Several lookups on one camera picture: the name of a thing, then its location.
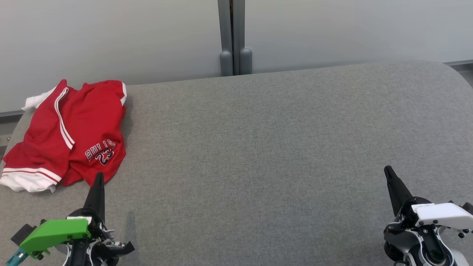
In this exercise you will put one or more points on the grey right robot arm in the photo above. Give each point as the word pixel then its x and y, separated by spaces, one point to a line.
pixel 414 244

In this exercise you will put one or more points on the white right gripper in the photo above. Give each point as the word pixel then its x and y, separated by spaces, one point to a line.
pixel 443 214

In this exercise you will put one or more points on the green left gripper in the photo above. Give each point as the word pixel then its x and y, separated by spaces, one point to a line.
pixel 55 232

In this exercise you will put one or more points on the grey partition post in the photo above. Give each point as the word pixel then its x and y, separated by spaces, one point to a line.
pixel 232 37

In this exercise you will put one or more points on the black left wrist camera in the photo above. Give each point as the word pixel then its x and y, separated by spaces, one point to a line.
pixel 22 232

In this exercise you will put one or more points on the teal left camera connector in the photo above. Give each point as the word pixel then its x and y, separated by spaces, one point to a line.
pixel 15 256

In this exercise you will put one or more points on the red white-sleeved Bulls T-shirt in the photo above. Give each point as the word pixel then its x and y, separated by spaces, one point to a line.
pixel 37 147

